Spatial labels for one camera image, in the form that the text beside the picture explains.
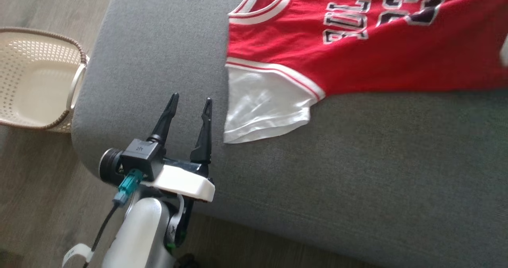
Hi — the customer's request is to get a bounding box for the white cable tag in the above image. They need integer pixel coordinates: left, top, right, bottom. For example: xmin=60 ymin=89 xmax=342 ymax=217
xmin=62 ymin=243 xmax=94 ymax=268

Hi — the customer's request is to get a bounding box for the cream perforated laundry basket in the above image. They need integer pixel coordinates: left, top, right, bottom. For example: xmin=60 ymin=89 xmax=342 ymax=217
xmin=0 ymin=27 xmax=90 ymax=134

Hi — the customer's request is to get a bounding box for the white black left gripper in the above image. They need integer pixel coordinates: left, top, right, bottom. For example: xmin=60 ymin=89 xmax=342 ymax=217
xmin=146 ymin=93 xmax=216 ymax=203

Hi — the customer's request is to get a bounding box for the black cable with teal plug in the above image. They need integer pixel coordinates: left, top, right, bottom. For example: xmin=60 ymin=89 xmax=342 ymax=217
xmin=81 ymin=169 xmax=144 ymax=268

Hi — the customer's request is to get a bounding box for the red white basketball jersey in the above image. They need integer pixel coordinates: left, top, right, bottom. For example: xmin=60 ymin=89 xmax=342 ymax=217
xmin=223 ymin=0 xmax=508 ymax=145

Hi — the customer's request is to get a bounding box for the grey fabric sofa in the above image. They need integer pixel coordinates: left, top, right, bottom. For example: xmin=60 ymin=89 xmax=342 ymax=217
xmin=71 ymin=0 xmax=508 ymax=268

